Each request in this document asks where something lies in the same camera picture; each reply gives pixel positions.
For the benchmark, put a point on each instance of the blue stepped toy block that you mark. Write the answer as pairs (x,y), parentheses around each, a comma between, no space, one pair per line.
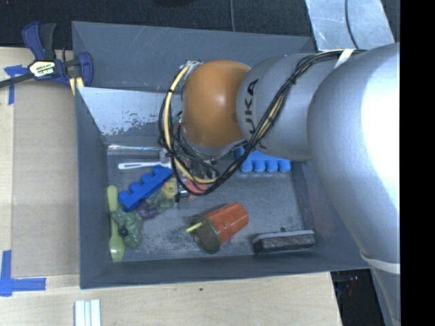
(142,187)

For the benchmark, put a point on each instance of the white plastic fork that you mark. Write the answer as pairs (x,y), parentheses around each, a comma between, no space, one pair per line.
(139,165)

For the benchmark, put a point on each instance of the brown cardboard board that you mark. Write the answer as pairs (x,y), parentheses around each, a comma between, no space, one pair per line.
(44,182)

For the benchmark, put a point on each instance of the green toy figure purple shorts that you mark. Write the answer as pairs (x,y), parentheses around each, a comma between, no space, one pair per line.
(130,224)

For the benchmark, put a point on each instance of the grey metal bin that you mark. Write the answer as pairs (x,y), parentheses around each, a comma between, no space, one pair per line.
(265,199)

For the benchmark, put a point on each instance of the light green plastic spoon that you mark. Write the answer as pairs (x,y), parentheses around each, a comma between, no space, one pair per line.
(113,199)

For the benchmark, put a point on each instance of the orange cup with green lid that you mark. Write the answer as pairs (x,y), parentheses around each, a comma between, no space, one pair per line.
(227,221)

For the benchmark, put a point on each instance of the red-brown flat block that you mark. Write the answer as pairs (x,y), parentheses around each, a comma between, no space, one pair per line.
(285,240)

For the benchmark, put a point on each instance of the clear plastic packet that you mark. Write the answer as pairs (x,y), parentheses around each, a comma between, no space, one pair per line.
(132,148)

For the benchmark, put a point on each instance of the blue ridged toy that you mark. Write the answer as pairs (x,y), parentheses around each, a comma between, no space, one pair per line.
(263,163)

